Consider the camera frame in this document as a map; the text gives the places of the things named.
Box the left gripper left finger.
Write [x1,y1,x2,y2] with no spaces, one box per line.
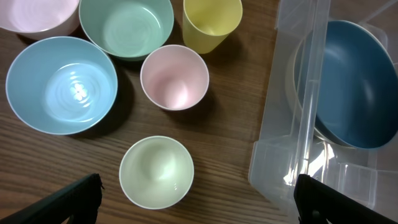
[1,174,104,224]

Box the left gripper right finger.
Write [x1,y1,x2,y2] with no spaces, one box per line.
[294,174,397,224]

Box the pale green cup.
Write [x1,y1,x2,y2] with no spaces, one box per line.
[119,136,195,210]

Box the light blue bowl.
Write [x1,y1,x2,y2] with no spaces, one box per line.
[6,36,118,135]

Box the cream plate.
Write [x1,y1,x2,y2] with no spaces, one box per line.
[285,40,353,148]

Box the dark blue bowl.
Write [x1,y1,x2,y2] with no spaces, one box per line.
[294,20,398,150]

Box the pink cup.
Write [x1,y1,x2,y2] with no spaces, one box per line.
[140,45,210,111]

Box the mint green bowl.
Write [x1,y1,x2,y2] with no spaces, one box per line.
[79,0,174,61]

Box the pink bowl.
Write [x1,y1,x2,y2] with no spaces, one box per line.
[1,0,80,40]

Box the yellow cup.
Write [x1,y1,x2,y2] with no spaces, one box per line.
[182,0,243,54]

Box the clear plastic storage container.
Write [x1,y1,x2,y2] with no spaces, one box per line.
[248,0,397,223]

